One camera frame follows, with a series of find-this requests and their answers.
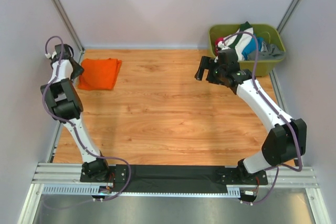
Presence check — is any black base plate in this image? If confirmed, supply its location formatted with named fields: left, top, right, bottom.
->
left=80, top=164, right=268, bottom=194

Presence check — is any blue shirt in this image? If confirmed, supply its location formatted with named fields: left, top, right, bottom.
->
left=241, top=37, right=264, bottom=60

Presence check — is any right aluminium corner post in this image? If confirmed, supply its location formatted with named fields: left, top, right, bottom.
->
left=277, top=0, right=317, bottom=33

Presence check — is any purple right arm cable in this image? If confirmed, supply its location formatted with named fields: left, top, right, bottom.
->
left=217, top=31, right=303, bottom=205

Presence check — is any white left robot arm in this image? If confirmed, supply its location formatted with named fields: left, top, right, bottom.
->
left=40, top=44, right=111, bottom=183

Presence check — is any magenta shirt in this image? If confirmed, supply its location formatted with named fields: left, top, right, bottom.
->
left=214, top=37, right=226, bottom=56

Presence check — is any slotted cable duct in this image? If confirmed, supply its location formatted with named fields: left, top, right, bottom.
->
left=42, top=184, right=240, bottom=198

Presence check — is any aluminium corner post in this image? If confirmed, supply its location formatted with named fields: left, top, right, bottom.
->
left=51, top=0, right=85, bottom=52
left=277, top=0, right=317, bottom=33

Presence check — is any olive green plastic bin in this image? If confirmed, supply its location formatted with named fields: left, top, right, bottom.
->
left=207, top=23, right=286, bottom=77

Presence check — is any white and green shirt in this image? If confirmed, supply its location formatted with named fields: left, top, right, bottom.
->
left=224, top=22, right=254, bottom=61

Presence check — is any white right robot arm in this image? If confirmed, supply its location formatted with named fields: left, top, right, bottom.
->
left=195, top=49, right=307, bottom=184

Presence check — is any grey shirt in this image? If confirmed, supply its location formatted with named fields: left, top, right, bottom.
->
left=247, top=44, right=286, bottom=61

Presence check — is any left aluminium corner post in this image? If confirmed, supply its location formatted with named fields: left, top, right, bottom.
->
left=51, top=0, right=85, bottom=52

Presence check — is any aluminium front rail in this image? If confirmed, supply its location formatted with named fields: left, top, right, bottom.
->
left=33, top=163, right=318, bottom=188

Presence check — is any orange t shirt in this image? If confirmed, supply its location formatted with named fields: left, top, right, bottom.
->
left=78, top=58, right=122, bottom=91

